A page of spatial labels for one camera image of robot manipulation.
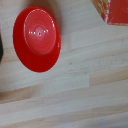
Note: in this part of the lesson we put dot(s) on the red plastic bowl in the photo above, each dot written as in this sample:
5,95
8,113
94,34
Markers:
37,40

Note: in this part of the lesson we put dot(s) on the orange printed carton box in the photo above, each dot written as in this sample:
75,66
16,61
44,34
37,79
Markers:
115,10

